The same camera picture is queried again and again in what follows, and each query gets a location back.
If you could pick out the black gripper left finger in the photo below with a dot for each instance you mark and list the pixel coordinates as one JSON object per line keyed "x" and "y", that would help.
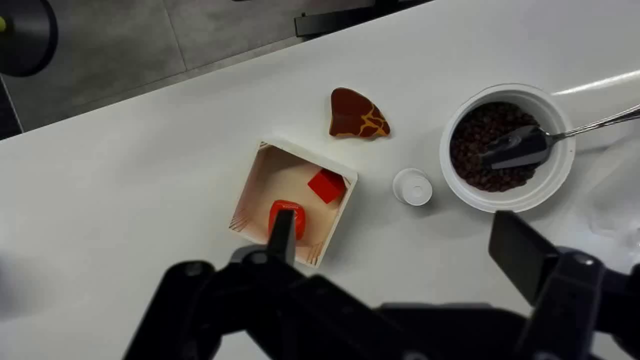
{"x": 282, "y": 233}

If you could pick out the brown coffee beans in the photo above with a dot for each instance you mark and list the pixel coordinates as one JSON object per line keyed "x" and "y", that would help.
{"x": 476, "y": 127}

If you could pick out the dark spoon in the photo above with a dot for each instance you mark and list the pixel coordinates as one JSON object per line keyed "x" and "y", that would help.
{"x": 526, "y": 149}

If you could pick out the red block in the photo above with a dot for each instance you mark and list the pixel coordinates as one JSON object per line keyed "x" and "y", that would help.
{"x": 326, "y": 186}

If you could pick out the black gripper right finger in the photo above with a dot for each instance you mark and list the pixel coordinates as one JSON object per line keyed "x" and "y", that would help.
{"x": 522, "y": 257}

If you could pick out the black round object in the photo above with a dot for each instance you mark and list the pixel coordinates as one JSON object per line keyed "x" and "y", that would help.
{"x": 27, "y": 33}

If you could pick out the small white cylinder cup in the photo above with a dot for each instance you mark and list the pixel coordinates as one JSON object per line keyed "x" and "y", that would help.
{"x": 412, "y": 186}

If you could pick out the white bowl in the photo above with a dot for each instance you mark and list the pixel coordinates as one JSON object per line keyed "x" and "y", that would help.
{"x": 560, "y": 180}

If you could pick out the black base cabinet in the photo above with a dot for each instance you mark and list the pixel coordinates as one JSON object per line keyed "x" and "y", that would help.
{"x": 333, "y": 20}

